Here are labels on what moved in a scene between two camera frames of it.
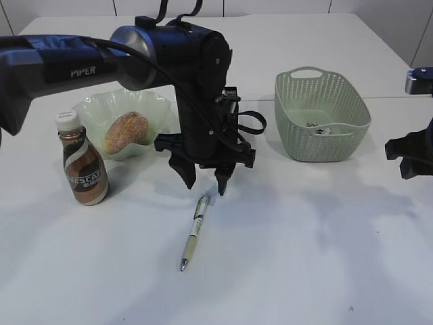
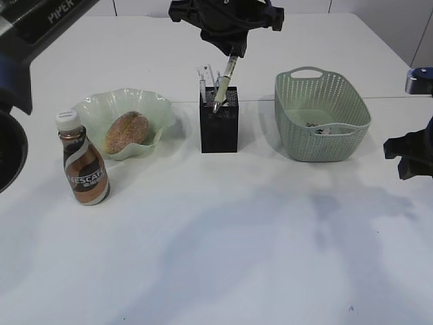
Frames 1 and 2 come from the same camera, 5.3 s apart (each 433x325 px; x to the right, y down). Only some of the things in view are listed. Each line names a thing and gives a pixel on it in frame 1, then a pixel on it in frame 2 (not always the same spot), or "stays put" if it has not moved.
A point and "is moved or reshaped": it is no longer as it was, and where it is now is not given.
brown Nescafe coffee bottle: [85, 170] stays put
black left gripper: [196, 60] to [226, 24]
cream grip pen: [201, 214] is moved or reshaped
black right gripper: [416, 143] stays put
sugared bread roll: [126, 128] stays put
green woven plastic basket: [306, 95] stays put
